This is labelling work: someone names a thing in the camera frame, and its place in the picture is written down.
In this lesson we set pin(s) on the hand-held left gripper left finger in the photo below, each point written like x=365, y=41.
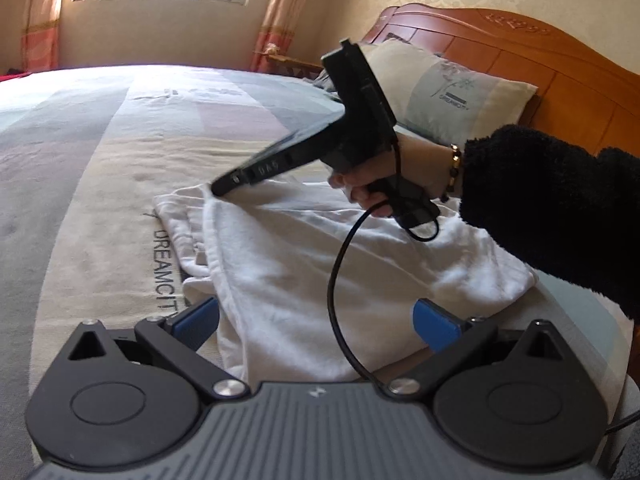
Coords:
x=195, y=320

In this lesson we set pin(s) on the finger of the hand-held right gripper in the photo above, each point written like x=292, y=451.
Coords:
x=227, y=185

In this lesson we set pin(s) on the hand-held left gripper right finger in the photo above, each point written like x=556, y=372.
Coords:
x=437, y=322

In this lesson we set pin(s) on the white printed t-shirt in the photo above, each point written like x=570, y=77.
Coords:
x=300, y=270

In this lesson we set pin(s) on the person's right hand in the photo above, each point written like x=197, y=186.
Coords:
x=420, y=165

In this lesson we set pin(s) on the grey cloth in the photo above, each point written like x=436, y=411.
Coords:
x=325, y=81

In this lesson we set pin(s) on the wooden bedside shelf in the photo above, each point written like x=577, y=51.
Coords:
x=290, y=62

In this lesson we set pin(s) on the pastel striped pillow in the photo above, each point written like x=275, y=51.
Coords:
x=450, y=90

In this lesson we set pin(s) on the pink orange curtain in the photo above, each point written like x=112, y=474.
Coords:
x=45, y=15
x=285, y=15

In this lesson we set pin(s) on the bed with patchwork sheet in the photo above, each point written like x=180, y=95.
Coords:
x=100, y=160

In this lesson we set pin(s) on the wooden headboard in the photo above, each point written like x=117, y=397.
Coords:
x=575, y=60

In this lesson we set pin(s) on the red cloth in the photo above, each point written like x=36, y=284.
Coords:
x=12, y=77

